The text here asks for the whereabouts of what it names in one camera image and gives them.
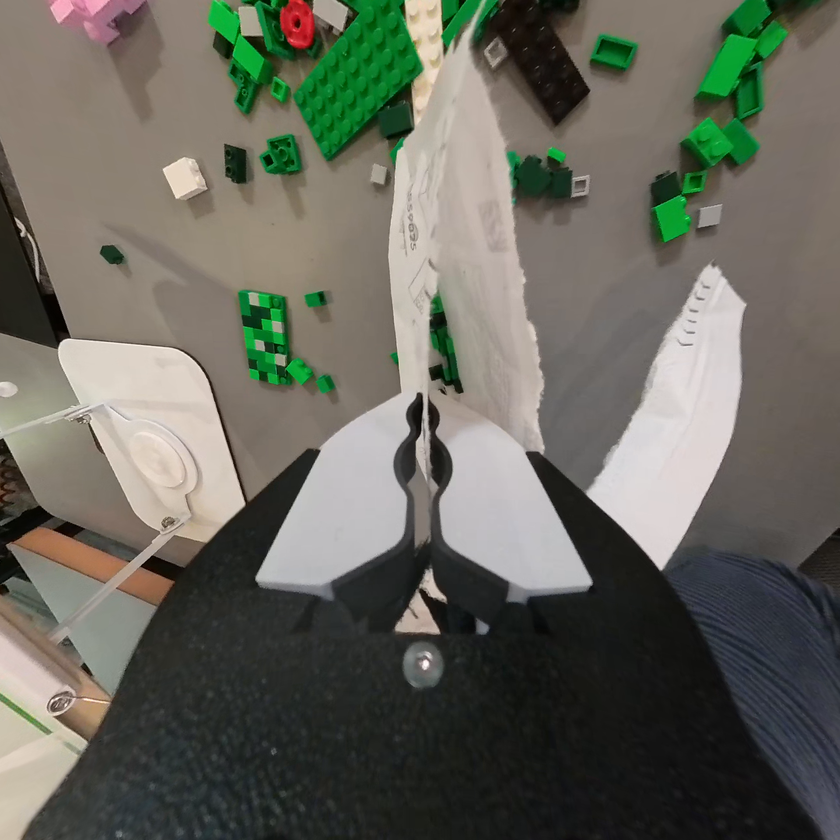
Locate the green printed instruction booklet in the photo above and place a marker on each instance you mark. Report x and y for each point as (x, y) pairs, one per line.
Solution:
(26, 774)

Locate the grey desk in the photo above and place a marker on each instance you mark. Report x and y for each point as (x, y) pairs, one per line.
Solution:
(131, 295)

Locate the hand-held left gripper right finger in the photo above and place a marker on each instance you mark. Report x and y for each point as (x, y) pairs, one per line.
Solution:
(512, 518)

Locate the red round piece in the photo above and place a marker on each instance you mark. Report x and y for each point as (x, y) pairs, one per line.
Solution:
(296, 23)

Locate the small grey tile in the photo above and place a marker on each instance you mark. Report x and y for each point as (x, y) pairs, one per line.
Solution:
(379, 174)

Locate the white square brick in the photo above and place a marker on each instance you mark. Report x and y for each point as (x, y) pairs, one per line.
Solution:
(185, 178)

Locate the pink brick pig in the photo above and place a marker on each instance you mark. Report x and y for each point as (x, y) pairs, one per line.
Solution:
(98, 16)

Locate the green hollow tile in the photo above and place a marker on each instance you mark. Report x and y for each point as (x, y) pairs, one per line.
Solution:
(613, 51)

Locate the tiny dark green brick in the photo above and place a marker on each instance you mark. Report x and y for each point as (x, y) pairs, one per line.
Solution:
(111, 254)

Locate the small green brick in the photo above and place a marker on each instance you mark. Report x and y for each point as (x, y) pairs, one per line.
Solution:
(325, 384)
(300, 371)
(316, 298)

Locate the small black plate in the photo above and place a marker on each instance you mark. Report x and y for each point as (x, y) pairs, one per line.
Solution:
(396, 120)

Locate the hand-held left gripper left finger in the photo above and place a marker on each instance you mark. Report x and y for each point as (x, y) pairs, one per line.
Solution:
(334, 512)

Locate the large green studded plate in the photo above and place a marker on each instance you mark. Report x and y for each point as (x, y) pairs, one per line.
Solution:
(358, 85)

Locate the green bracket brick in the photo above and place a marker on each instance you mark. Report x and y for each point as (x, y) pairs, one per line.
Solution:
(282, 154)

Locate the curved row of green bricks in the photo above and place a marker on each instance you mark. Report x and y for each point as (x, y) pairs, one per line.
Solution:
(705, 141)

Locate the white printed paper bag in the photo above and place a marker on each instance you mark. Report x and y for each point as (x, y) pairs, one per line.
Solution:
(472, 197)

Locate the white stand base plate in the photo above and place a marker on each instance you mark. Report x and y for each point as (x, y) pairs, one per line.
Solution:
(151, 407)

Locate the person's blue ribbed sweater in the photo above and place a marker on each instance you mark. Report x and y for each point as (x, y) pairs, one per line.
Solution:
(754, 656)

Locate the long black plate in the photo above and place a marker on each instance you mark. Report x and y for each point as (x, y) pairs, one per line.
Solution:
(538, 59)

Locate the grey table with wooden edge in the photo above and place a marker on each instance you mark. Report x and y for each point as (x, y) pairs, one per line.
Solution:
(59, 577)

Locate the green mosaic plate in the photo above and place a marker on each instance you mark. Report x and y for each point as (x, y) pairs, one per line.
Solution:
(266, 338)

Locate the long white plate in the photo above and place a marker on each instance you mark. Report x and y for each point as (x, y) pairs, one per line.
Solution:
(423, 59)

